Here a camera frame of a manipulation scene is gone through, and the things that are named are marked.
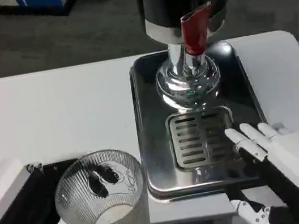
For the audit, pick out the clear ribbed glass cup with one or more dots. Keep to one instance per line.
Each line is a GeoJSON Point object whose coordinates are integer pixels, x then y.
{"type": "Point", "coordinates": [112, 218]}

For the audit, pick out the steel drip grid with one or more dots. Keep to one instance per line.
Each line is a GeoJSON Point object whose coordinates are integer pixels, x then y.
{"type": "Point", "coordinates": [197, 138]}

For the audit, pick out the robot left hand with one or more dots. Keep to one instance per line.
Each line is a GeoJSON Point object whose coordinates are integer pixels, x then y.
{"type": "Point", "coordinates": [4, 188]}

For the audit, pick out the steel drink dispenser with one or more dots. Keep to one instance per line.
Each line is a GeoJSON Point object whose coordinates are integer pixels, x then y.
{"type": "Point", "coordinates": [166, 5]}

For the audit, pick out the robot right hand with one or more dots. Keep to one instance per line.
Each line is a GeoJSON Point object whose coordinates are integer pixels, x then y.
{"type": "Point", "coordinates": [297, 156]}

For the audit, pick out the steel tray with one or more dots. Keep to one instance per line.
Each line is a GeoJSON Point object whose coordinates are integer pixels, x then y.
{"type": "Point", "coordinates": [153, 134]}

